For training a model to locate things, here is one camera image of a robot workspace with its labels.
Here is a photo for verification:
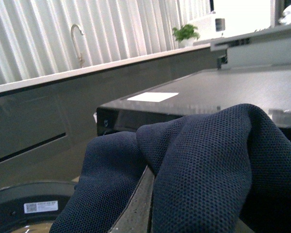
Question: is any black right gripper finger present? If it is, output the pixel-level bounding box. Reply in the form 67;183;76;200
109;166;155;233

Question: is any dark navy mesh garment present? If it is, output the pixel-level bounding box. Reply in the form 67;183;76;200
50;104;291;233

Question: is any round washing machine door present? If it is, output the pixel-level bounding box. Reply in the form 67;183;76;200
0;181;76;233

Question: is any dark grey washing machine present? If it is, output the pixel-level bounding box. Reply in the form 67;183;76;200
97;65;291;142

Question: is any grey kitchen counter cabinet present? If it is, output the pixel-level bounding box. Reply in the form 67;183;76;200
0;47;224;188

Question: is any curved metal faucet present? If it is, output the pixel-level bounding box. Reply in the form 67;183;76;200
70;23;85;67

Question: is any green potted plant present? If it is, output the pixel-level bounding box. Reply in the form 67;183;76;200
172;24;200;47

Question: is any white appliance on counter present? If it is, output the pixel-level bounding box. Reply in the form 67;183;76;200
190;0;291;69

